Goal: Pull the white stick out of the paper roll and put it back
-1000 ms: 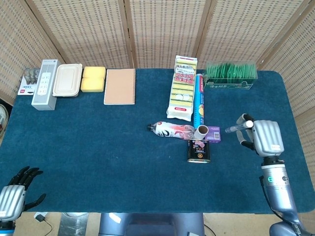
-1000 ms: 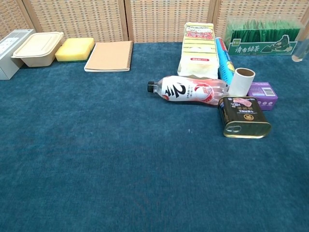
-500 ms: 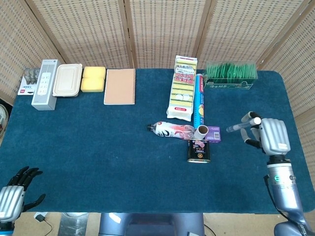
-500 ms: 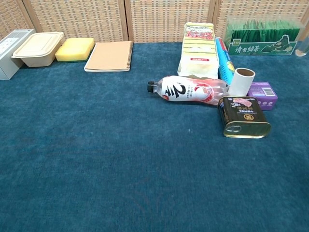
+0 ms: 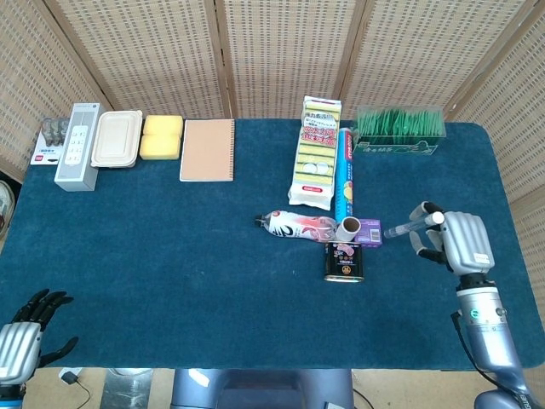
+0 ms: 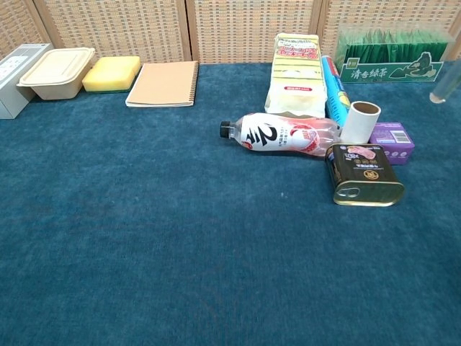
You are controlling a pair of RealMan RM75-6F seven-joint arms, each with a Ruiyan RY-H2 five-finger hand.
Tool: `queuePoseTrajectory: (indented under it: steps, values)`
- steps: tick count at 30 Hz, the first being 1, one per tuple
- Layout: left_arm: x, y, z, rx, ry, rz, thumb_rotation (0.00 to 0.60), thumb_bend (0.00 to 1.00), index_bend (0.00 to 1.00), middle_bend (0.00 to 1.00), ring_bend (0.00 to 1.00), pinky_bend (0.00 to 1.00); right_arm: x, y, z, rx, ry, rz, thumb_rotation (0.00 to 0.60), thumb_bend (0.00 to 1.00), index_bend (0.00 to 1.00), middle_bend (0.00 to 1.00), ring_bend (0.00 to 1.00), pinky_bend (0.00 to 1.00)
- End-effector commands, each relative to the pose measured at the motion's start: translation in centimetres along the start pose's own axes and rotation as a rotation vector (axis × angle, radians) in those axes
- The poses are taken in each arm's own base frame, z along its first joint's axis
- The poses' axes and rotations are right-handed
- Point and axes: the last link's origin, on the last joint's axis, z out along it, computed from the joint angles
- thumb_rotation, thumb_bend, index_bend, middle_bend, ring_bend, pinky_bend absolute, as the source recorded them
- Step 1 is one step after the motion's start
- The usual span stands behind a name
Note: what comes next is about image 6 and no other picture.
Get kraft spiral notebook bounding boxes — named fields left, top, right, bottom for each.
left=125, top=60, right=200, bottom=108

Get blue cling film roll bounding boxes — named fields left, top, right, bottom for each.
left=321, top=56, right=351, bottom=127

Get yellow sponge multipack bag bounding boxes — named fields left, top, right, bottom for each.
left=264, top=32, right=328, bottom=119

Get blue table cloth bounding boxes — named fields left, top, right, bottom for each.
left=0, top=61, right=461, bottom=346

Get black gold luncheon meat can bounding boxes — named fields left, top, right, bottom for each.
left=325, top=143, right=406, bottom=208

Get clear test tube white cap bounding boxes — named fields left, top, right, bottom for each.
left=429, top=57, right=461, bottom=105

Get clear box green tea bags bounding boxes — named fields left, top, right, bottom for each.
left=334, top=23, right=455, bottom=84

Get plastic drink bottle pink label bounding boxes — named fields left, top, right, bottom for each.
left=220, top=112, right=343, bottom=159

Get white lint roller refill roll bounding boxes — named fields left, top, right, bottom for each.
left=340, top=101, right=382, bottom=145

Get beige lidded food container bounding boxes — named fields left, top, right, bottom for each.
left=16, top=47, right=97, bottom=101

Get woven bamboo folding screen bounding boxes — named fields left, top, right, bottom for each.
left=0, top=0, right=461, bottom=65

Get white power strip box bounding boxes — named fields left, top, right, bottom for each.
left=0, top=43, right=53, bottom=120

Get small purple cardboard box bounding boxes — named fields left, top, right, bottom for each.
left=367, top=121, right=416, bottom=166

